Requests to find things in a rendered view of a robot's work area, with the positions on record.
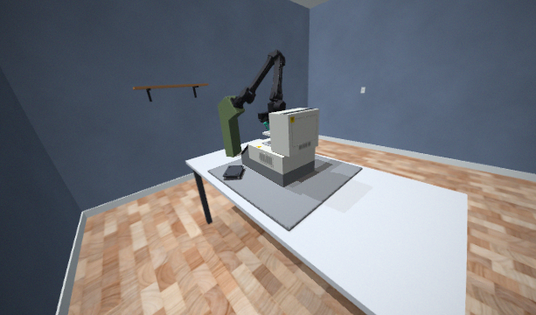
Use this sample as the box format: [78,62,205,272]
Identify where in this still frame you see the white thermal cycler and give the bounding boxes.
[241,108,319,187]

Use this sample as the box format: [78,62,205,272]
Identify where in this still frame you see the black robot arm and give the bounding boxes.
[230,49,286,123]

